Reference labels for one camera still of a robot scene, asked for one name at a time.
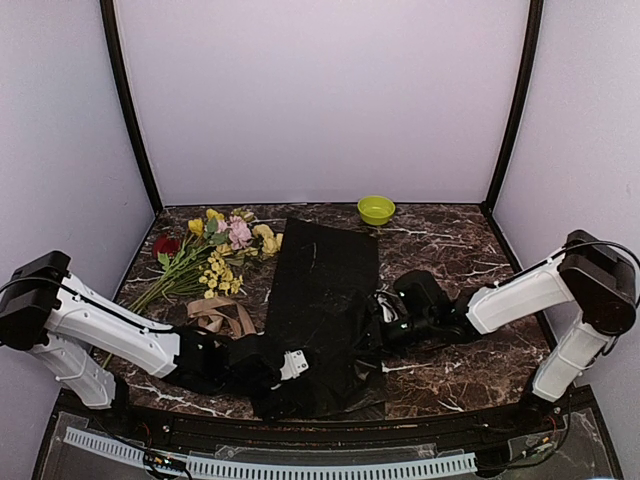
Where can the pink fake flower stem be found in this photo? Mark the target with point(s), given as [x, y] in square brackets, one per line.
[237, 230]

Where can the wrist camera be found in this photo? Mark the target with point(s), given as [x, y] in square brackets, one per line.
[389, 309]
[294, 365]

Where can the black frame post right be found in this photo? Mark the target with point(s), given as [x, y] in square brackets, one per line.
[521, 89]

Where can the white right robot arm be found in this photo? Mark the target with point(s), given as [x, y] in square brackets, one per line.
[594, 280]

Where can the small yellow blossom spray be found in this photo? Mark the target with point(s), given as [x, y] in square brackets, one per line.
[217, 278]

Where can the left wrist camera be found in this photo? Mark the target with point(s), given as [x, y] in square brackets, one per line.
[294, 365]

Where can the black frame post left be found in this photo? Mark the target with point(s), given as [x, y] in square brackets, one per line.
[128, 110]

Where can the green bowl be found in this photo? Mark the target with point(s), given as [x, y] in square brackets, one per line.
[376, 210]

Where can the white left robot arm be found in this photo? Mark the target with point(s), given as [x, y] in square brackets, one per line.
[51, 314]

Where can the black front rail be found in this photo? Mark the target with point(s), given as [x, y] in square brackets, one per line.
[183, 431]

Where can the white cable duct strip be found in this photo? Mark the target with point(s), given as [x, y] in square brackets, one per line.
[271, 464]

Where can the yellow fake flower stem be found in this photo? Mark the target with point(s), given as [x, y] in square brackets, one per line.
[196, 227]
[213, 214]

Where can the black frame post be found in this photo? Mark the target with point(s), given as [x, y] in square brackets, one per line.
[128, 110]
[521, 89]

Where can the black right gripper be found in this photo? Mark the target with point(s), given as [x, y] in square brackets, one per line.
[385, 341]

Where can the beige ribbon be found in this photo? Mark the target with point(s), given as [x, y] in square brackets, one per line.
[215, 313]

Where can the red fake rose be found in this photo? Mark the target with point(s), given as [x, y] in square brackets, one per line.
[167, 245]

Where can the left circuit board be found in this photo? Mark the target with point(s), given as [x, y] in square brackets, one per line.
[163, 463]

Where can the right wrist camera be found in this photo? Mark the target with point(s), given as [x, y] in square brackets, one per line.
[389, 309]

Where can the black wrapping paper sheet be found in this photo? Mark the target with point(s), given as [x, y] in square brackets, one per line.
[321, 303]

